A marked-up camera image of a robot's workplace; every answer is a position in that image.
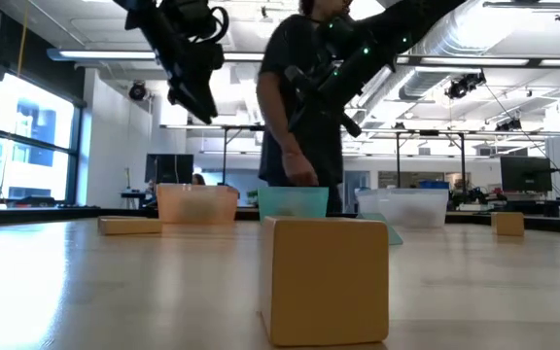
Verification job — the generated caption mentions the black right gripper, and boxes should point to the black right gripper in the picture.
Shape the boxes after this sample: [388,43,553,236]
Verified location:
[284,21,383,140]

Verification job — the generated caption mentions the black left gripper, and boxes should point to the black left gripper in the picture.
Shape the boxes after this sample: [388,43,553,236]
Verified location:
[156,0,227,124]

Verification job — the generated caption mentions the long orange block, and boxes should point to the long orange block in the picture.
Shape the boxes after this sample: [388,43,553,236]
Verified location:
[491,211,525,237]
[97,216,163,236]

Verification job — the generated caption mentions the round black ceiling spotlight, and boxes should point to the round black ceiling spotlight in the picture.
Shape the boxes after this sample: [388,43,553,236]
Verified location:
[127,80,148,102]

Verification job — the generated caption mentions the black computer monitor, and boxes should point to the black computer monitor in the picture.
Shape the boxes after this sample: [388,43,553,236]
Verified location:
[144,153,194,185]
[500,155,553,193]

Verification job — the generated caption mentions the green translucent plastic bin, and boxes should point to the green translucent plastic bin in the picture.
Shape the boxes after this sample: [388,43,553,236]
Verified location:
[257,186,331,220]

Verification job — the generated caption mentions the black overhead metal rack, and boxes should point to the black overhead metal rack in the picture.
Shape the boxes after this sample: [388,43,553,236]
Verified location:
[160,123,467,189]

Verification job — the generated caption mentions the orange translucent plastic bin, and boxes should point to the orange translucent plastic bin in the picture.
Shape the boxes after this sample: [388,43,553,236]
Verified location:
[157,183,240,226]

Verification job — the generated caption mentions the clear plastic bin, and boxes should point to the clear plastic bin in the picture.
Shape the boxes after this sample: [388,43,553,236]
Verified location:
[356,188,450,228]

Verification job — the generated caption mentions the large window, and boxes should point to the large window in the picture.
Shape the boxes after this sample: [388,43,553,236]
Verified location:
[0,72,80,205]

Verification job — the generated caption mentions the black lab equipment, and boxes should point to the black lab equipment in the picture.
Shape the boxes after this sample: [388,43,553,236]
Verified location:
[449,187,503,211]

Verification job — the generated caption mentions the orange cube block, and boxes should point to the orange cube block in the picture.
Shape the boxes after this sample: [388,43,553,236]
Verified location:
[260,216,390,348]

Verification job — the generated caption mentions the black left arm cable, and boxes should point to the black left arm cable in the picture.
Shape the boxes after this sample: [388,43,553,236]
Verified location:
[205,3,230,46]

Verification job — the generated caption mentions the silver ventilation duct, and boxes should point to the silver ventilation duct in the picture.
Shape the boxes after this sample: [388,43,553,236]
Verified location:
[399,0,534,101]

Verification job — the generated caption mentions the black aluminium table frame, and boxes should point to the black aluminium table frame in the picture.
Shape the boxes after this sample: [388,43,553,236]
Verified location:
[0,206,560,234]

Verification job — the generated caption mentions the black ceiling rail fixture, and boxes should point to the black ceiling rail fixture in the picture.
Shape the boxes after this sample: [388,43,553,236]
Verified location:
[482,1,560,21]

